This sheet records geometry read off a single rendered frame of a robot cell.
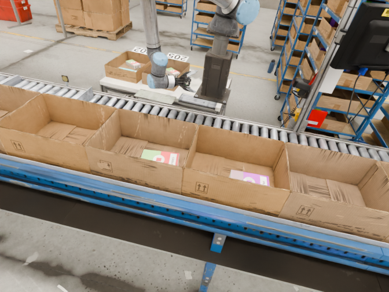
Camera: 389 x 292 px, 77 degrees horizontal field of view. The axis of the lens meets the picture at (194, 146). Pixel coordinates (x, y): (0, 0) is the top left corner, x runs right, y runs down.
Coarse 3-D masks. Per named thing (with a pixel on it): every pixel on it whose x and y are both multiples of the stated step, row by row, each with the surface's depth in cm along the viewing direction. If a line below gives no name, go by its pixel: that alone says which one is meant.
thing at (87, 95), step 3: (90, 87) 175; (87, 90) 172; (90, 90) 176; (84, 93) 169; (87, 93) 173; (90, 93) 176; (81, 96) 166; (84, 96) 169; (87, 96) 173; (90, 96) 177; (93, 96) 181; (78, 99) 163; (81, 99) 167; (84, 99) 170; (87, 99) 174
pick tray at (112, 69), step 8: (120, 56) 216; (128, 56) 228; (136, 56) 225; (144, 56) 223; (112, 64) 207; (120, 64) 220; (144, 64) 226; (112, 72) 198; (120, 72) 196; (128, 72) 194; (136, 72) 193; (128, 80) 198; (136, 80) 196
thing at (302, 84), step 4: (296, 80) 151; (300, 80) 151; (304, 80) 151; (308, 80) 153; (292, 84) 153; (296, 84) 151; (300, 84) 150; (304, 84) 150; (312, 84) 151; (300, 88) 152; (304, 88) 151; (308, 88) 151; (300, 92) 155; (304, 92) 154
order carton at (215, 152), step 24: (192, 144) 101; (216, 144) 116; (240, 144) 113; (264, 144) 111; (192, 168) 112; (216, 168) 113; (240, 168) 116; (264, 168) 117; (192, 192) 97; (216, 192) 94; (240, 192) 91; (264, 192) 88; (288, 192) 86
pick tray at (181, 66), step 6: (168, 60) 221; (174, 60) 219; (150, 66) 205; (168, 66) 224; (174, 66) 222; (180, 66) 221; (186, 66) 219; (144, 72) 192; (150, 72) 208; (180, 72) 221; (144, 78) 195; (144, 84) 199; (174, 90) 195
